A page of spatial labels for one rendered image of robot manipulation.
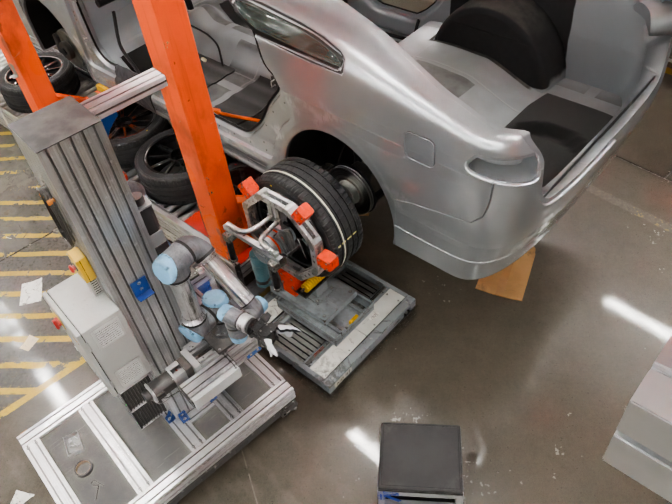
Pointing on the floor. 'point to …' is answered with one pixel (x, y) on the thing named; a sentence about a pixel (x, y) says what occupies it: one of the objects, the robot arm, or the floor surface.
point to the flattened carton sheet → (509, 278)
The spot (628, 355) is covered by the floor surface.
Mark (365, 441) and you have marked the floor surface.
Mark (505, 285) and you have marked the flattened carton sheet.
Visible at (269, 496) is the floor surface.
